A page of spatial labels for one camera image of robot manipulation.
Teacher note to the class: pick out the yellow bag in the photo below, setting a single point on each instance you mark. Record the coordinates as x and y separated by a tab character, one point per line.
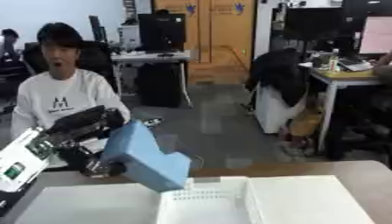
306	121

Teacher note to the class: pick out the blue foam block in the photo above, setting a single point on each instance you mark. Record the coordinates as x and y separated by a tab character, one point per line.
143	157

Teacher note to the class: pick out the chair with black jacket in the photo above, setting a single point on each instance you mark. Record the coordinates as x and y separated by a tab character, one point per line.
280	78

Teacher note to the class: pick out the black computer tower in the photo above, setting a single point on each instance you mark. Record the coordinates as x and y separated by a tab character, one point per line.
160	84

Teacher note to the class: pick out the black office chair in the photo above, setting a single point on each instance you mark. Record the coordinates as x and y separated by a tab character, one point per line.
97	58

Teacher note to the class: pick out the white open box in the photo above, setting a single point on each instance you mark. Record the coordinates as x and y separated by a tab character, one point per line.
286	201

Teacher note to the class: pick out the white desk with clutter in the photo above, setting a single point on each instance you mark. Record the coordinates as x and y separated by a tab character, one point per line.
347	80

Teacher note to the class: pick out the keyboard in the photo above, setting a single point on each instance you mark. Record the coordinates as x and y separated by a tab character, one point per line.
356	65

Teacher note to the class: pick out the black computer monitor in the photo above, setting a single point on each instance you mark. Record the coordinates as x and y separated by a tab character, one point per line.
162	32
312	23

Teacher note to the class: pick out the wooden cabinet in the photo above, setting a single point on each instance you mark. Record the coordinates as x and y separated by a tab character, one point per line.
219	38

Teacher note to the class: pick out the person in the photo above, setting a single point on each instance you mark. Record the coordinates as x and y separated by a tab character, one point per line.
61	93

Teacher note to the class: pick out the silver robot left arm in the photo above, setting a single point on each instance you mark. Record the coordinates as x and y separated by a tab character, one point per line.
23	157

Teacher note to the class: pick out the clear plastic bottle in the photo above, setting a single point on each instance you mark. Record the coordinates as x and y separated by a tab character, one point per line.
334	61

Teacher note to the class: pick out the bright computer monitor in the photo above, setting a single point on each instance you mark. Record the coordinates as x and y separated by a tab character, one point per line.
376	35

